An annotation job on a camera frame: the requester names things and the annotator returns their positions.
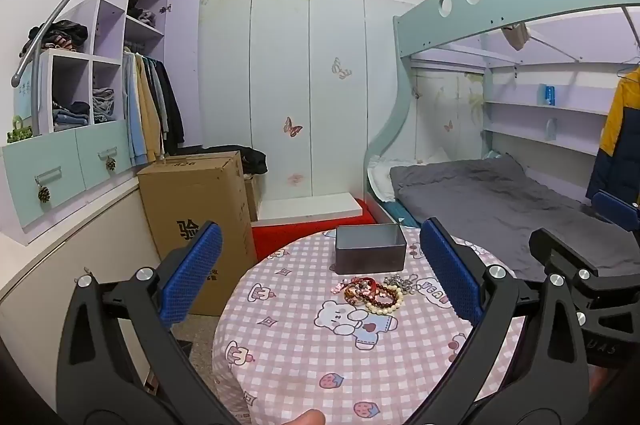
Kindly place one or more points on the lilac staircase cabinet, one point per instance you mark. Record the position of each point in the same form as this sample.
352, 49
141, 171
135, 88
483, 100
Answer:
70, 165

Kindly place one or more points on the person's left hand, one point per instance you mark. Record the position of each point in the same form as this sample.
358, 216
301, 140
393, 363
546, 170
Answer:
302, 418

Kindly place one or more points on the pine cone ornament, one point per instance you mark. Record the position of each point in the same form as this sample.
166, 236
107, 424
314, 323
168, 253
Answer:
44, 194
110, 164

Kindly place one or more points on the small pink charm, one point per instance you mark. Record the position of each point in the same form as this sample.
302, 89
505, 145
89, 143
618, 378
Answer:
338, 289

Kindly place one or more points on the folded grey clothes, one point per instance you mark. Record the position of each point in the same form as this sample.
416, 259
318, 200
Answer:
103, 105

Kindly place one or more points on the beige hanging garment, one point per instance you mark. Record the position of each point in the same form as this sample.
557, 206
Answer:
148, 115

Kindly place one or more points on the pink checkered bear tablecloth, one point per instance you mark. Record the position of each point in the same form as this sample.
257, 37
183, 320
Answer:
300, 330

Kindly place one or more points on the translucent bottle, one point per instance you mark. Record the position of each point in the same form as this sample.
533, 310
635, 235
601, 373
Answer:
551, 130

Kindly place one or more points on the black bag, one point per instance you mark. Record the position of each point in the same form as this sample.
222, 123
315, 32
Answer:
250, 160

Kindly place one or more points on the large cardboard box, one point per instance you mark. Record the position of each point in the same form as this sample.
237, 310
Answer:
200, 200

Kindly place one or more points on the red platform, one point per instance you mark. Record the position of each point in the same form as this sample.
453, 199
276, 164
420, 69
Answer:
280, 240

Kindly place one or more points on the black hanging coat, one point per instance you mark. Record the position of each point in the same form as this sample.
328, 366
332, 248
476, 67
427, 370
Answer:
170, 110

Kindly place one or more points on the yellow and navy jacket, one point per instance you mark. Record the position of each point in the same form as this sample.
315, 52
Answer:
620, 140

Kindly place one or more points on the dark clothes in cubby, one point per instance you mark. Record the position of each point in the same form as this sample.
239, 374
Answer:
140, 12

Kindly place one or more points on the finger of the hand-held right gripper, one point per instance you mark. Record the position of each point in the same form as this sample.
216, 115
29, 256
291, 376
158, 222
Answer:
560, 250
617, 207

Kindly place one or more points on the small cardboard box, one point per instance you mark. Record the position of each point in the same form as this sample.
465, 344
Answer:
251, 197

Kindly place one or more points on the grey blanket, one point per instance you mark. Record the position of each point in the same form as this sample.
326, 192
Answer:
480, 200

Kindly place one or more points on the lilac wall shelf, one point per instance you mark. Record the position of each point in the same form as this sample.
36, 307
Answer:
540, 112

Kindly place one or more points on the grey metal tin box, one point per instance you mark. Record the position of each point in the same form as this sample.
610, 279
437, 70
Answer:
370, 252

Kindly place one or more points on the metal clothes hanger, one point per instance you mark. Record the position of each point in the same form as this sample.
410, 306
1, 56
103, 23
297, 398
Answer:
629, 67

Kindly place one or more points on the white board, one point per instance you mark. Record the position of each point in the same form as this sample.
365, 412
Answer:
310, 205

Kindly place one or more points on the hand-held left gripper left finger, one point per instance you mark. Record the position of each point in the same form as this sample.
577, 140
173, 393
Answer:
192, 275

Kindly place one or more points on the teal bunk bed frame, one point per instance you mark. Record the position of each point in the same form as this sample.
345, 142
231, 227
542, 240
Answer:
480, 10

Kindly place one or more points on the white low cabinet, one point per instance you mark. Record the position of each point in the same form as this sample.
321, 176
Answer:
60, 255

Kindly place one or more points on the teal bed sheet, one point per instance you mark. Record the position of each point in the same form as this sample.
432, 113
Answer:
400, 212

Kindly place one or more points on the folded dark jeans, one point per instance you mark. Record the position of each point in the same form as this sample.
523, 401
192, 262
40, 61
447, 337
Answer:
70, 115

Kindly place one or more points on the grey hanging cloth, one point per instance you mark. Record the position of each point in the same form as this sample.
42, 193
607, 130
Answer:
517, 36

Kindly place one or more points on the white wardrobe with butterfly stickers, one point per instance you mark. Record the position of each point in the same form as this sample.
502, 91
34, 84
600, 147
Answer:
280, 95

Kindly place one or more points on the pile of black clothes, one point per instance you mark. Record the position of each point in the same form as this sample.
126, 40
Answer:
62, 32

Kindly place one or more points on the light blue hanging garment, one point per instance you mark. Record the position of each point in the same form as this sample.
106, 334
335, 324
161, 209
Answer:
132, 115

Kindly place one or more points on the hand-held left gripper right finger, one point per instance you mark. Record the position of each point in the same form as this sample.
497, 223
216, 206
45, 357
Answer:
450, 270

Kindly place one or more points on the white pillow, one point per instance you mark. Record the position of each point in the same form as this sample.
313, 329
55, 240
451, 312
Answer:
382, 175

